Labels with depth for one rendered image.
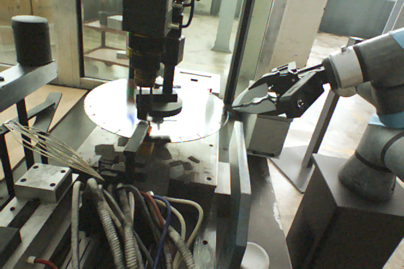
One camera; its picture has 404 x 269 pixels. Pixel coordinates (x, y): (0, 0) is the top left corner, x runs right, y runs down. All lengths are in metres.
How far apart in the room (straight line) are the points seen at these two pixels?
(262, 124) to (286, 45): 3.06
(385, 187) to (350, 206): 0.12
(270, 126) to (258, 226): 0.31
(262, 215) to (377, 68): 0.40
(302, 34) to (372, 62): 3.36
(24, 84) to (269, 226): 0.57
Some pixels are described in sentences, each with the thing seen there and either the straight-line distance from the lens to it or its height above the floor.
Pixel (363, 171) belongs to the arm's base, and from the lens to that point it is 0.93.
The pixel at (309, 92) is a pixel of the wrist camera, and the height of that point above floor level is 1.07.
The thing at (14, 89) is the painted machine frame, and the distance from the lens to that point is 0.55.
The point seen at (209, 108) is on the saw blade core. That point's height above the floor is 0.95.
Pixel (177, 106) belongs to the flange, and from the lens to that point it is 0.66.
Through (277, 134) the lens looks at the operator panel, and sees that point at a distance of 0.90.
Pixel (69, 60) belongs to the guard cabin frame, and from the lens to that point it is 1.24.
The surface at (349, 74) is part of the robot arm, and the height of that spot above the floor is 1.11.
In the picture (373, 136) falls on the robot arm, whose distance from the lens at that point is 0.89.
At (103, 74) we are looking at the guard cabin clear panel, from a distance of 1.22.
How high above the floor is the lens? 1.25
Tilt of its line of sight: 27 degrees down
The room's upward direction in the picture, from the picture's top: 9 degrees clockwise
